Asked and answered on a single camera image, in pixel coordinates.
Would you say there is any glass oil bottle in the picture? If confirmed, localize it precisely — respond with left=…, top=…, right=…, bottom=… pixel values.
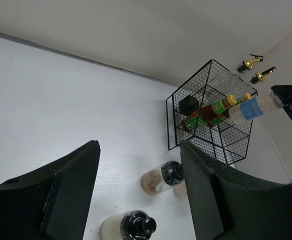
left=208, top=54, right=264, bottom=97
left=230, top=66, right=277, bottom=101

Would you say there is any black wire rack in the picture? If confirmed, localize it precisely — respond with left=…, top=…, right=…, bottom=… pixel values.
left=165, top=59, right=258, bottom=165

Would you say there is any brown spice jar black cap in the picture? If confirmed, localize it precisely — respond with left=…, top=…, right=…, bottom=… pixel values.
left=141, top=160, right=184, bottom=196

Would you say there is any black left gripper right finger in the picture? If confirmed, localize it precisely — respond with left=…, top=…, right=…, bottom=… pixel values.
left=180, top=141, right=292, bottom=240

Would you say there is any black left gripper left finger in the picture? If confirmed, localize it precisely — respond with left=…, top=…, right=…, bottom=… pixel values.
left=0, top=140, right=101, bottom=240

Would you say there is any white spice jar black cap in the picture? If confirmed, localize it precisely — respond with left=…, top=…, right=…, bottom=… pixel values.
left=100, top=210, right=157, bottom=240

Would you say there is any black object inside rack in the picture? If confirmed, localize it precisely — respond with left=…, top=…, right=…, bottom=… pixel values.
left=178, top=95, right=200, bottom=116

